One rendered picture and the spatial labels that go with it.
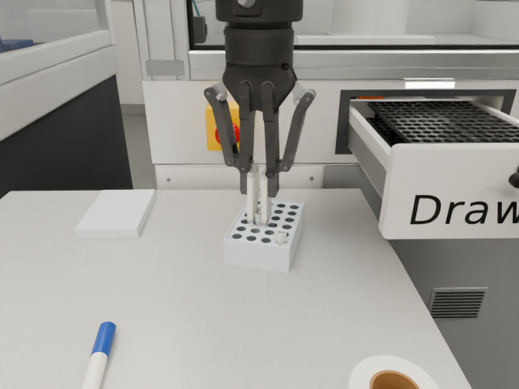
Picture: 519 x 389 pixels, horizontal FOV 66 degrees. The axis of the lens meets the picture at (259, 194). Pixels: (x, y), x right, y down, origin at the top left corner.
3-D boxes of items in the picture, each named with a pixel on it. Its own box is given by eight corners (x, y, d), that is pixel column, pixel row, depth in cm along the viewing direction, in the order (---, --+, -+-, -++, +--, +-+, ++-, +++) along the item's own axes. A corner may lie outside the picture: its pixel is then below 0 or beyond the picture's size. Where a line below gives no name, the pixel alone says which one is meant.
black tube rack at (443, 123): (534, 187, 54) (549, 141, 52) (404, 188, 54) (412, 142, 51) (458, 136, 74) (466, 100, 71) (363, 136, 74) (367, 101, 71)
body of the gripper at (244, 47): (209, 25, 41) (214, 116, 45) (292, 27, 39) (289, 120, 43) (232, 21, 47) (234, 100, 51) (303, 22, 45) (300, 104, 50)
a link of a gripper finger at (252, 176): (252, 174, 49) (246, 173, 50) (252, 223, 53) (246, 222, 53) (259, 164, 52) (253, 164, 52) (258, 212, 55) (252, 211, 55)
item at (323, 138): (717, 160, 73) (761, 78, 67) (152, 164, 71) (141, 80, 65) (466, 71, 158) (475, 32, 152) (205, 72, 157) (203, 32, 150)
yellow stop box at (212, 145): (251, 153, 65) (250, 109, 62) (206, 153, 65) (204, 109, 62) (251, 142, 70) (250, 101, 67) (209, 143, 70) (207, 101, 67)
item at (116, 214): (138, 238, 57) (137, 228, 56) (76, 238, 57) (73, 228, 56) (156, 197, 68) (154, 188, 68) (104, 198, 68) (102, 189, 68)
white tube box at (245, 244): (288, 273, 50) (290, 248, 48) (224, 263, 52) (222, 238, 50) (303, 224, 61) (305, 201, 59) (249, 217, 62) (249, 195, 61)
